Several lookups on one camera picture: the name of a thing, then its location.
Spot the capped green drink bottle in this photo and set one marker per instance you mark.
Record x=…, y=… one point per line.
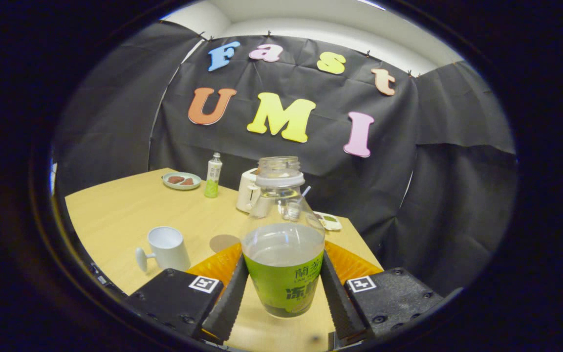
x=212, y=186

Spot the white toaster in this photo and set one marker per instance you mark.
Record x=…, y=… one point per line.
x=247, y=195

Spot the white cup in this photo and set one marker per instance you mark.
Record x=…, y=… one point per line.
x=169, y=249

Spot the white divided dish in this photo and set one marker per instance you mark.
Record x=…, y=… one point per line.
x=330, y=222

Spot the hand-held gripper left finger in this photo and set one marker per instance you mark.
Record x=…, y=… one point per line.
x=227, y=303

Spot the round brown coaster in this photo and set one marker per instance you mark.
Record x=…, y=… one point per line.
x=223, y=243

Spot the pale green plate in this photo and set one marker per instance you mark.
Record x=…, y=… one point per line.
x=182, y=187

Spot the white straw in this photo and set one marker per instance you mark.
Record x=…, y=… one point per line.
x=307, y=189

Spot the brown meat piece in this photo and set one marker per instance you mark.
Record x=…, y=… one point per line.
x=188, y=182
x=175, y=179

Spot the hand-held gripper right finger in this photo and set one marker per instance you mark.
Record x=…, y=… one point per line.
x=342, y=303

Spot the juice bottle green label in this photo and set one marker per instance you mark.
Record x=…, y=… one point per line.
x=284, y=288

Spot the wooden table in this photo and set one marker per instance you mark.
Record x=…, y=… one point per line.
x=125, y=215

